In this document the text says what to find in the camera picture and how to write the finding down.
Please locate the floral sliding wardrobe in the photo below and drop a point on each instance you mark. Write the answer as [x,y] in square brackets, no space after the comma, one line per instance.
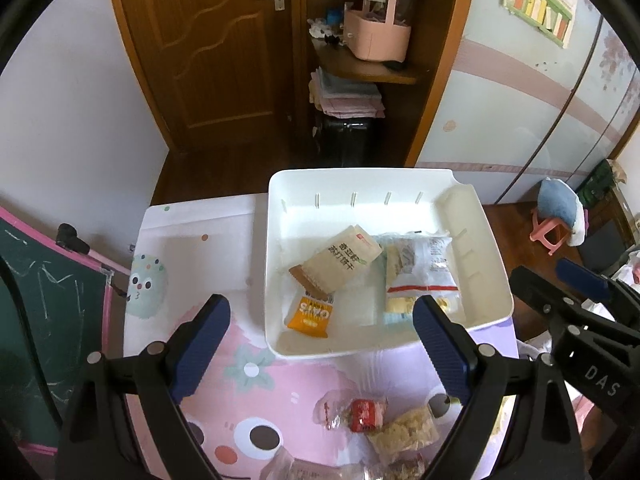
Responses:
[525,110]

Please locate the small toys on shelf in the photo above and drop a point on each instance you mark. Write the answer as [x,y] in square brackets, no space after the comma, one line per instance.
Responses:
[322,27]

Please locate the black suitcase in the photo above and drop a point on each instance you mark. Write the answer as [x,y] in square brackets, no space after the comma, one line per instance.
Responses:
[345,140]

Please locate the brown wafer packet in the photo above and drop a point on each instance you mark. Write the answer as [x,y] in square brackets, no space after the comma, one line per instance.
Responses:
[300,274]

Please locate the wall poster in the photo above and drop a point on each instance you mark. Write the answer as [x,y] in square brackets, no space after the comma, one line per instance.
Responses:
[540,0]

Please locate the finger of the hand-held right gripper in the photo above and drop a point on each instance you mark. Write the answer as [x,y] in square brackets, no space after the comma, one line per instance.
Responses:
[550,305]
[582,280]

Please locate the clear packet with red stripe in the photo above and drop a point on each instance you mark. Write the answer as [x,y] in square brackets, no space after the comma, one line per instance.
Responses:
[425,260]

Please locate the white plastic bin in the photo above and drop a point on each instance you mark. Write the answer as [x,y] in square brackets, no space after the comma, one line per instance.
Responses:
[325,220]

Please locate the pink stool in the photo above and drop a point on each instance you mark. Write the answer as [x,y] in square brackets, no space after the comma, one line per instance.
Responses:
[547,235]

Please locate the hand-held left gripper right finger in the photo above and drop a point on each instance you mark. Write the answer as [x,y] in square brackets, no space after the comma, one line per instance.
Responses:
[440,340]

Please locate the stack of folded cloths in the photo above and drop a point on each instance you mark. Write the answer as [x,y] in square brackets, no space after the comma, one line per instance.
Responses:
[345,95]

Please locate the small clear snack packet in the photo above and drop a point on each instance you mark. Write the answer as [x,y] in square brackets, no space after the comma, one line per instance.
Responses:
[402,467]

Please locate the clear packet with red label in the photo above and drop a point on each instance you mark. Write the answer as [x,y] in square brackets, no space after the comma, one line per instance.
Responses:
[365,412]

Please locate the brown wooden door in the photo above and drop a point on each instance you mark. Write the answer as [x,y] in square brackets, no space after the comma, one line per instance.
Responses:
[200,50]

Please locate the black clip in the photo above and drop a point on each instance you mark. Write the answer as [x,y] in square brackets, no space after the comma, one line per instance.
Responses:
[70,237]

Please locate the orange snack packet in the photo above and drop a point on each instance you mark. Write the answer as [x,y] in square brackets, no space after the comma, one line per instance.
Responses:
[310,317]

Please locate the blue cushion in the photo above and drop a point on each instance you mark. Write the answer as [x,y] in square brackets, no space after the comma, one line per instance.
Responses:
[557,202]

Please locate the green chalkboard with pink frame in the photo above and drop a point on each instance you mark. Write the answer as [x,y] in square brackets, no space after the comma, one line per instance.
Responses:
[45,300]

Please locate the wooden corner shelf unit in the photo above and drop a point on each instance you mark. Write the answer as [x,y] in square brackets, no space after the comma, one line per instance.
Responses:
[435,60]

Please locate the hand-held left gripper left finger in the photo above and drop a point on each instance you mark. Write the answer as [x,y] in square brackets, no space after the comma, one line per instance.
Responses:
[200,350]

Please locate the clear packet of yellow crisps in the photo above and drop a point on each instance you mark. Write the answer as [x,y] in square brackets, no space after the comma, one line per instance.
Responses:
[405,430]

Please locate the dark green cloth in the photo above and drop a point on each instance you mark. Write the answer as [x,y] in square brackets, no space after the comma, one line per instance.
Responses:
[597,182]

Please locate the light blue snack packet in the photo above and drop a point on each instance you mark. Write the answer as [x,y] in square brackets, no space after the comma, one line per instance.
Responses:
[397,319]

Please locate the clear wrapped pastry packet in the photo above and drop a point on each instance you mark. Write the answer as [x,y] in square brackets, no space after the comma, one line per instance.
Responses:
[295,470]

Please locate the beige snack packet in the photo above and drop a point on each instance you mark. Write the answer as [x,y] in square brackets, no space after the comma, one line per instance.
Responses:
[340,260]

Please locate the pink cartoon table mat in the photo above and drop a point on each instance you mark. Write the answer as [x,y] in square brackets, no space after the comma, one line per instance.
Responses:
[300,400]

